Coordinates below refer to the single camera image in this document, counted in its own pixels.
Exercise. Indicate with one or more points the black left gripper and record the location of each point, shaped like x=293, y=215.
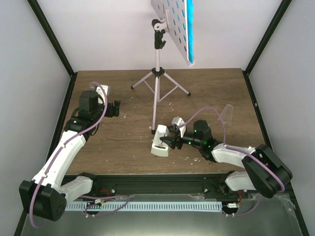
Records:
x=110, y=113

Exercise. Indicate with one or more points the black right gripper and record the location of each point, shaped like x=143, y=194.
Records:
x=174, y=140

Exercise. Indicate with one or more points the white metronome body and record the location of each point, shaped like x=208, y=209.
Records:
x=158, y=147

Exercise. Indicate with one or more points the clear plastic metronome cover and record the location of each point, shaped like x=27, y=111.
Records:
x=227, y=114

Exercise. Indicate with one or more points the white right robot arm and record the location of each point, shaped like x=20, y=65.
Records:
x=264, y=172

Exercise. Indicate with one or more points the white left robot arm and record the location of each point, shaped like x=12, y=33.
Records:
x=45, y=196

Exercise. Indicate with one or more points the white perforated stand tray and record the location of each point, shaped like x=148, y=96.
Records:
x=174, y=12

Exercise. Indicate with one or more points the blue sheet music folder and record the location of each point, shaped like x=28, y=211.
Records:
x=189, y=18

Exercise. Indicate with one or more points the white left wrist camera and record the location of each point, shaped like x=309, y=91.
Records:
x=103, y=90

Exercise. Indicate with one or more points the black left table rail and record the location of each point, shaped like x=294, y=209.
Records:
x=62, y=115

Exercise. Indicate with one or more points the black front mounting rail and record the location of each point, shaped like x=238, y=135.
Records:
x=211, y=186

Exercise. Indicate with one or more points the light blue slotted cable duct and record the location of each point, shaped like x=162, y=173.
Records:
x=149, y=206

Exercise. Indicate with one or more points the black left corner post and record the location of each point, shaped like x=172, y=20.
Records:
x=37, y=10

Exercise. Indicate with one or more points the black corner post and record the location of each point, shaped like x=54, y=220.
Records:
x=37, y=10
x=280, y=12

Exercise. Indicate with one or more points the black right corner post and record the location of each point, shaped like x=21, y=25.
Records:
x=280, y=12

